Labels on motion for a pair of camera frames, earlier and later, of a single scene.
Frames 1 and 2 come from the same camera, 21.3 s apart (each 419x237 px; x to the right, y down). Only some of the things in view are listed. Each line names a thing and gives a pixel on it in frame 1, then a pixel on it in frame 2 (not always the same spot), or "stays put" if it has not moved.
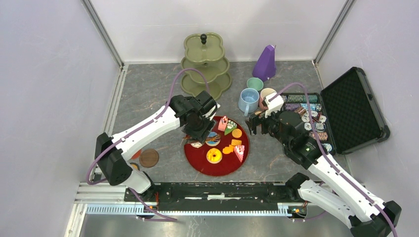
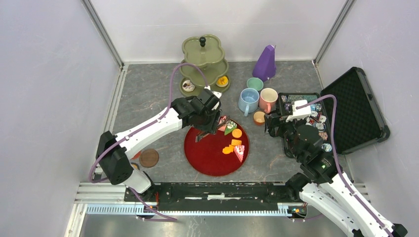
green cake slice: x=230 y=125 stays put
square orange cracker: x=235 y=142 stays put
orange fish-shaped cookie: x=228 y=149 stays put
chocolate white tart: x=196 y=144 → x=188 y=86
